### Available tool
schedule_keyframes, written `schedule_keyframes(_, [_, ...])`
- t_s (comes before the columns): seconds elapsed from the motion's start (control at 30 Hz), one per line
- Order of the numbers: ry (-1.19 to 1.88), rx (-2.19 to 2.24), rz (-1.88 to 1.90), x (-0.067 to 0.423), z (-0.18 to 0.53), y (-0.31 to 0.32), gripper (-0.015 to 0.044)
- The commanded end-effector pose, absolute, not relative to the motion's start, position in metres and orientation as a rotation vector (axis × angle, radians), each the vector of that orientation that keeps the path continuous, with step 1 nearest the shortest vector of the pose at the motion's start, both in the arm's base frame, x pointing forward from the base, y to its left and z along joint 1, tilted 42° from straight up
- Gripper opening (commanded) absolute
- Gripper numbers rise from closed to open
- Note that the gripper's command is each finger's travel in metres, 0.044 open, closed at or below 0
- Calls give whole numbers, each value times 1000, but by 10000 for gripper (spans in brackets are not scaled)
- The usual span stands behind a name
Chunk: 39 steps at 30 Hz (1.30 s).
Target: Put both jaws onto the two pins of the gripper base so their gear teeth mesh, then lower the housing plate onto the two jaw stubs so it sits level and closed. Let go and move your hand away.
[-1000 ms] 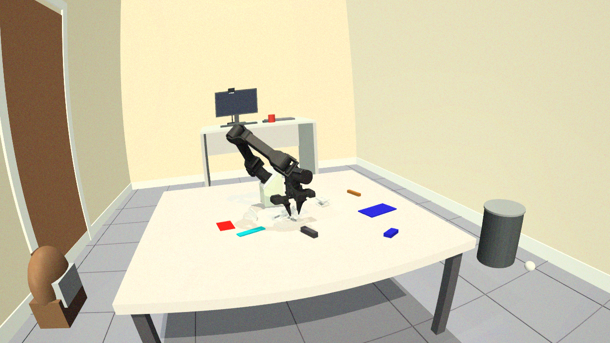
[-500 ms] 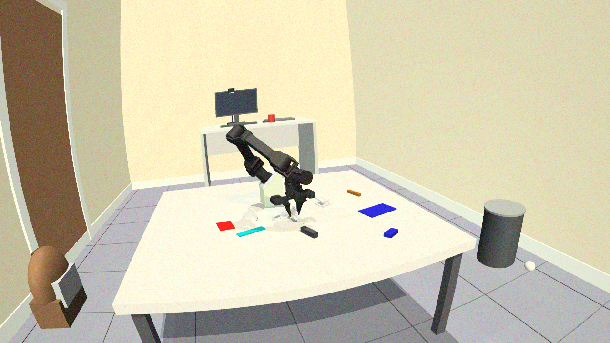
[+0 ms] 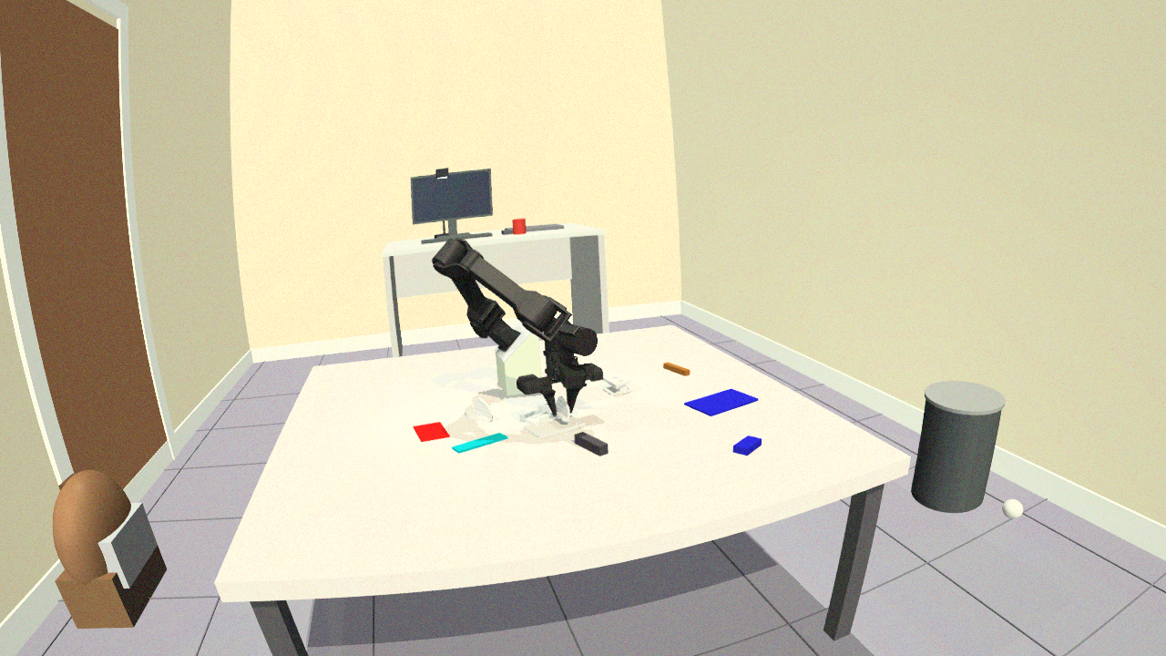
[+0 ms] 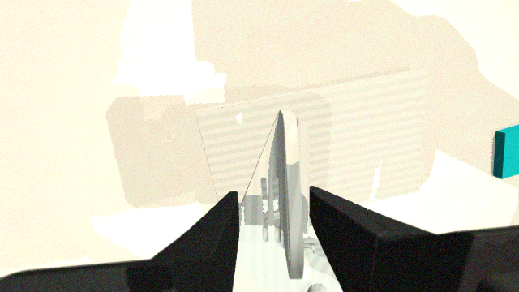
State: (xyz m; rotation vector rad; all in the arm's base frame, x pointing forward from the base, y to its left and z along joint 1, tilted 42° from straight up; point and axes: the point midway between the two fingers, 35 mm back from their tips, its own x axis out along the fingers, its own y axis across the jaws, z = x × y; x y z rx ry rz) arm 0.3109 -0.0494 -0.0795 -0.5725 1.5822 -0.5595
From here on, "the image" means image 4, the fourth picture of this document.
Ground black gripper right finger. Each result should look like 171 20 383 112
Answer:
309 186 519 292

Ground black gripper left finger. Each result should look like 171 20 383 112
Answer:
0 191 239 292

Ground cyan flat plate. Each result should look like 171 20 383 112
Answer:
493 124 519 179

